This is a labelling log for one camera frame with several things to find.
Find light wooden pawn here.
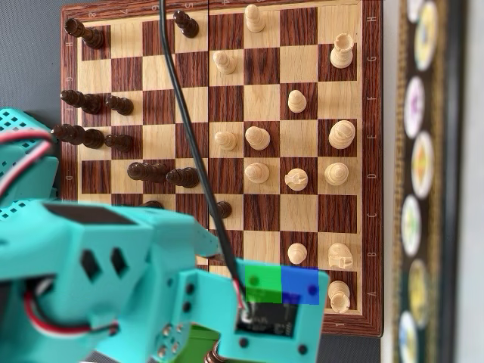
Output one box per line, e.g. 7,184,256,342
214,131,238,152
287,89,308,113
287,243,309,265
213,51,237,75

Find light wooden knight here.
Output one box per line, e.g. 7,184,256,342
327,242,354,271
284,168,309,191

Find dark wooden pawn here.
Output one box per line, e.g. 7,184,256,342
105,95,135,116
209,200,233,219
166,166,200,189
104,134,135,153
172,10,200,39

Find dark wooden queen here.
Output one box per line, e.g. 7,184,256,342
127,161,169,185

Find black camera cable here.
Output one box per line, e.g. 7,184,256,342
158,0,253,326

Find teal wrist camera box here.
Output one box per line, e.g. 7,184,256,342
177,259,330,363

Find light wooden chess piece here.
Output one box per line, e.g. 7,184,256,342
244,162,271,186
244,126,271,153
244,4,266,33

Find red white black servo wires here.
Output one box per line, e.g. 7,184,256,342
22,281,120,337
0,129,57,200

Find light wooden queen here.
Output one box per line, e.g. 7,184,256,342
324,162,350,187

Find dark wooden rook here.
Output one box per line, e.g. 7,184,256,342
64,17,107,50

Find black textured mat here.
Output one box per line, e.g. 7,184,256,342
0,0,383,363

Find dark wooden king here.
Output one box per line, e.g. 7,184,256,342
51,124,106,150

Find green plastic container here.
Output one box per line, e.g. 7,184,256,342
188,324,222,353

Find light wooden rook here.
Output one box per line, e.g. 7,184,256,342
330,33,355,70
327,280,352,315

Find wooden chessboard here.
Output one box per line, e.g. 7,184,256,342
60,0,385,338

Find black gold game box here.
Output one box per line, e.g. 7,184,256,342
392,0,468,363

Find light wooden king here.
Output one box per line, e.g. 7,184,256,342
327,119,357,150

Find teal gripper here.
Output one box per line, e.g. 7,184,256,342
36,203,225,363

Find dark captured chess piece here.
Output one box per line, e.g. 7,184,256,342
203,346,224,363

